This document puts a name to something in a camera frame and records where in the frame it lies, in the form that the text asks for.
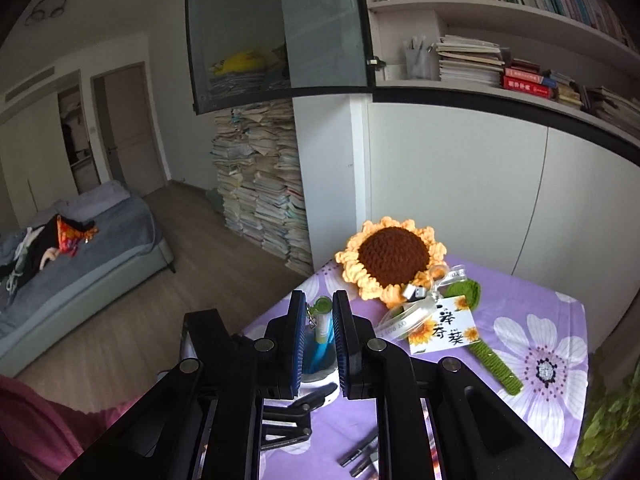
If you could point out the white bookshelf cabinet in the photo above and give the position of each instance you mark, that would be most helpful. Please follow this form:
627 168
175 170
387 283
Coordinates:
450 170

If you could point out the round ceiling light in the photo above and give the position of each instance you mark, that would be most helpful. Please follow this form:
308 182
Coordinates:
47 8

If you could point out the crochet sunflower with green stem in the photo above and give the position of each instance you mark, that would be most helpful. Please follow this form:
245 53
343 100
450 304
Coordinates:
395 255

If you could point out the white plastic object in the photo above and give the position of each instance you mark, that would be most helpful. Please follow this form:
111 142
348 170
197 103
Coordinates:
320 384

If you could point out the dark framed glass cabinet door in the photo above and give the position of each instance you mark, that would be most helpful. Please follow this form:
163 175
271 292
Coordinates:
320 25

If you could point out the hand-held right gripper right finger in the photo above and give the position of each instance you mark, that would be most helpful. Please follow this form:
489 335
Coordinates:
342 345

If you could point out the light green highlighter pen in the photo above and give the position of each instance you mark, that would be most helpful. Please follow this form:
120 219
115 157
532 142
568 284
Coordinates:
322 317

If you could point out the brown room door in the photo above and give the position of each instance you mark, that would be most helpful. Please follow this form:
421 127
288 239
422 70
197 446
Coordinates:
132 130

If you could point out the stack of magazines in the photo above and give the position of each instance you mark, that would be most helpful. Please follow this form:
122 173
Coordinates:
600 102

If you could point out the teal blue tube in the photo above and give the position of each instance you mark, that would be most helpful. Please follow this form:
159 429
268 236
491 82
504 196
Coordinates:
320 357

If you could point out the stack of white workbooks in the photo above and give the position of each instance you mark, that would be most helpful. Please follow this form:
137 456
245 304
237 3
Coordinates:
470 60

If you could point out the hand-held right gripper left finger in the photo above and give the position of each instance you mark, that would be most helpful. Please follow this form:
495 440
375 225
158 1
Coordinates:
297 345

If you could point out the purple floral tablecloth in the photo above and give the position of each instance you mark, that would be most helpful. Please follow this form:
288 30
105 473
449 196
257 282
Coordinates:
525 320

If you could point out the pile of clothes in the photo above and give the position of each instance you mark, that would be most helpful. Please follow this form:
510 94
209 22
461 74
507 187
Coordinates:
45 250

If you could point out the person's pink clothing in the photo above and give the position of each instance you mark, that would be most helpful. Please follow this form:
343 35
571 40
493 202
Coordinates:
35 430

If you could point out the white flower tag card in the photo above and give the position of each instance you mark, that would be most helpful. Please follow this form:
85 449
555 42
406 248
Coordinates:
442 327

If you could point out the pile of stacked papers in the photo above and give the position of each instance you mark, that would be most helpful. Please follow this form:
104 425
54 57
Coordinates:
265 185

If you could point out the red books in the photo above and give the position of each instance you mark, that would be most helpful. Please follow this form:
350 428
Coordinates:
527 82

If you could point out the white correction tape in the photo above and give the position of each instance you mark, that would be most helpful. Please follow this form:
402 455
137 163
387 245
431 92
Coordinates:
414 291

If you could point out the silver grey pen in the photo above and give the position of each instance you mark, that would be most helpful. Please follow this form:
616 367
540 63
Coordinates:
367 467

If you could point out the green potted plant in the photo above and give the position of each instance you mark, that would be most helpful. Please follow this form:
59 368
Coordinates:
610 420

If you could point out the clear shelf pen holder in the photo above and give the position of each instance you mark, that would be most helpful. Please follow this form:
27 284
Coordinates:
420 60

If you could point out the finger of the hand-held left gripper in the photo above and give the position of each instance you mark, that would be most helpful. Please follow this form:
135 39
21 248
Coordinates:
292 422

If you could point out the dark grey pen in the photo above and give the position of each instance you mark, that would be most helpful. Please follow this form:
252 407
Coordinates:
357 452

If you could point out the grey bed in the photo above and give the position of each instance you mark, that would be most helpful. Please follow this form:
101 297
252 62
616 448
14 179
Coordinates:
100 270

